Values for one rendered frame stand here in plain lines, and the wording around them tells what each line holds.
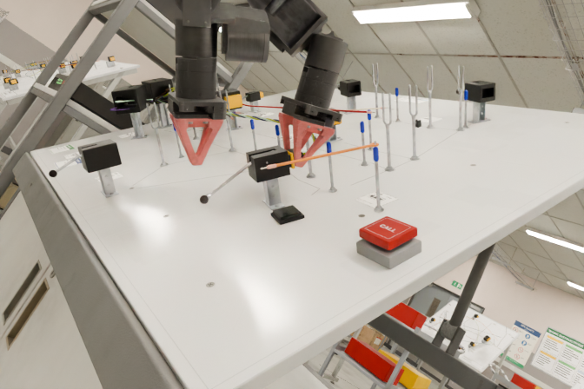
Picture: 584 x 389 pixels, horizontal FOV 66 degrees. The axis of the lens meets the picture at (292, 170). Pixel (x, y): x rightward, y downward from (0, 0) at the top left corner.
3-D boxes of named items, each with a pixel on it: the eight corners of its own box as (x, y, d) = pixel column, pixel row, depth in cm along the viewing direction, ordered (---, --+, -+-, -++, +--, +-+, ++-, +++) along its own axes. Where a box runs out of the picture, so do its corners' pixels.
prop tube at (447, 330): (449, 342, 85) (513, 194, 88) (438, 334, 88) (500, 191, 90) (458, 344, 87) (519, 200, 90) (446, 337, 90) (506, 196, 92)
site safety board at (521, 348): (524, 370, 1002) (541, 332, 1015) (497, 354, 1051) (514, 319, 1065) (524, 370, 1002) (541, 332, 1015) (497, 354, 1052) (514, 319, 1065)
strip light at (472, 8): (467, 3, 336) (472, -5, 338) (349, 12, 436) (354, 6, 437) (476, 19, 347) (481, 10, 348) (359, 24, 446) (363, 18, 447)
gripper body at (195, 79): (210, 104, 71) (210, 56, 69) (228, 115, 62) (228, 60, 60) (167, 104, 68) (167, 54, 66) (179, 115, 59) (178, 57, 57)
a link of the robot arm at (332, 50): (314, 24, 67) (350, 35, 67) (315, 31, 74) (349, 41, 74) (301, 69, 68) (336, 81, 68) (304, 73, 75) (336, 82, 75)
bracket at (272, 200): (262, 201, 75) (257, 173, 74) (275, 197, 76) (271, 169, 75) (271, 210, 71) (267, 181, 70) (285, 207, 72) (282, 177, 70)
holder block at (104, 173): (56, 205, 85) (41, 154, 82) (122, 185, 91) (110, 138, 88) (61, 211, 81) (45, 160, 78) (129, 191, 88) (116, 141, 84)
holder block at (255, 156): (248, 175, 73) (245, 152, 72) (281, 168, 75) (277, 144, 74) (257, 183, 69) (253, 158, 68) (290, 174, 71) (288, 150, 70)
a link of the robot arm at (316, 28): (262, 33, 69) (301, -10, 68) (272, 42, 80) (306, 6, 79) (317, 89, 69) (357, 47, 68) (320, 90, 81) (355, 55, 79)
